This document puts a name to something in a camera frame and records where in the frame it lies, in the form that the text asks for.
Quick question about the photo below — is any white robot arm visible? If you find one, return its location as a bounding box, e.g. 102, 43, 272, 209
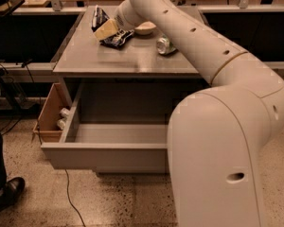
115, 0, 284, 227

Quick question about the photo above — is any white cup in box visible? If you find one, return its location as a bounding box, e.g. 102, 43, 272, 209
57, 118, 66, 130
60, 108, 70, 118

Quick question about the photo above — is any cardboard box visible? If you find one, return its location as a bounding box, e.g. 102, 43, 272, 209
33, 83, 69, 142

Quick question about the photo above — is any grey open top drawer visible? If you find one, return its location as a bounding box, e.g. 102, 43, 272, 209
42, 82, 169, 174

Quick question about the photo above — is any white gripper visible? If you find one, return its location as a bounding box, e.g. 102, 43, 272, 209
94, 0, 145, 41

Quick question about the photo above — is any blue chip bag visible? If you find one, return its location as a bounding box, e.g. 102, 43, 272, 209
91, 6, 133, 49

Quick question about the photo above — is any green soda can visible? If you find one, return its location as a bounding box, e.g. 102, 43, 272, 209
156, 35, 176, 55

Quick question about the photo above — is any white paper bowl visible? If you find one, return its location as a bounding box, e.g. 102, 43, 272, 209
134, 22, 156, 36

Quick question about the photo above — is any black shoe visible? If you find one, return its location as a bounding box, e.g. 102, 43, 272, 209
0, 177, 26, 212

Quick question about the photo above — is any grey cabinet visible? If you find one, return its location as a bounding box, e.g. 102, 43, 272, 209
52, 5, 212, 175

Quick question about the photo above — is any black floor cable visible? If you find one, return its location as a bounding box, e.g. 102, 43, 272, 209
22, 60, 87, 227

